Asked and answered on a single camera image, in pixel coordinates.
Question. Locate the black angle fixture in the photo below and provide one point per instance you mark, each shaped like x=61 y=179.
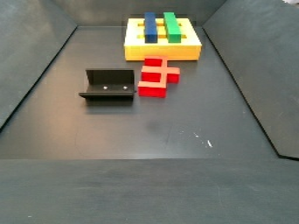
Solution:
x=110 y=83

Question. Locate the yellow slotted board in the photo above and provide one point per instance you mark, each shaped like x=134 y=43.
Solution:
x=137 y=49

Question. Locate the red interlocking block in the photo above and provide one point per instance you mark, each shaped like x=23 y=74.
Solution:
x=157 y=75

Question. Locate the green long bar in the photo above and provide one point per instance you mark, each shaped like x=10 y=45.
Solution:
x=173 y=28

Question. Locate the blue long bar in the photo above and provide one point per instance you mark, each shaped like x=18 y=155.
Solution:
x=150 y=28

